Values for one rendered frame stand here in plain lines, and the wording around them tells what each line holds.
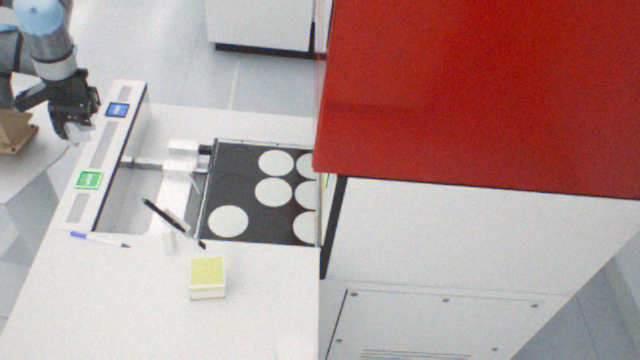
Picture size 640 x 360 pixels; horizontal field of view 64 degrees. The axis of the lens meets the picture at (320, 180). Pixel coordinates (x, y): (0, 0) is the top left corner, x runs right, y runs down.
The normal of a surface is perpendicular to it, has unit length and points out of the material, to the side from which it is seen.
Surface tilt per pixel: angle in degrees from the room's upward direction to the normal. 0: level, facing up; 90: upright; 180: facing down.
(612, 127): 90
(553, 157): 90
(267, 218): 0
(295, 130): 0
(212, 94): 0
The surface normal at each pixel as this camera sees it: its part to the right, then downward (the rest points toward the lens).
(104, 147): 0.11, -0.65
